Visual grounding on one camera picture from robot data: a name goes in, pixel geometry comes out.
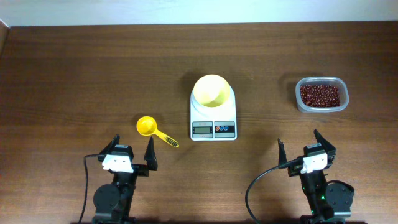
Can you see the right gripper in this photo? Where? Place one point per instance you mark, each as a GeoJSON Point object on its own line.
{"type": "Point", "coordinates": [328, 148]}

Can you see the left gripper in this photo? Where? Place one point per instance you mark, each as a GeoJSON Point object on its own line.
{"type": "Point", "coordinates": [150, 158]}

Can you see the yellow measuring scoop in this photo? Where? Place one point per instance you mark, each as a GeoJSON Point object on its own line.
{"type": "Point", "coordinates": [147, 126]}

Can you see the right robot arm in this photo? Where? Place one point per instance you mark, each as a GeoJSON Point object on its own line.
{"type": "Point", "coordinates": [329, 201]}

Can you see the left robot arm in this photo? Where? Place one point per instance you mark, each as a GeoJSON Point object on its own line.
{"type": "Point", "coordinates": [113, 201]}

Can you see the white digital kitchen scale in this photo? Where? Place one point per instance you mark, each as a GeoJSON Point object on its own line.
{"type": "Point", "coordinates": [213, 123]}

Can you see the pale yellow bowl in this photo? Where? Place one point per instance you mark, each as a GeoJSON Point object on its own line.
{"type": "Point", "coordinates": [211, 91]}

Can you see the red beans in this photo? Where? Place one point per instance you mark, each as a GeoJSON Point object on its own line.
{"type": "Point", "coordinates": [320, 96]}

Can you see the clear plastic container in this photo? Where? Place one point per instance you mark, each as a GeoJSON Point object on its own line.
{"type": "Point", "coordinates": [337, 82]}

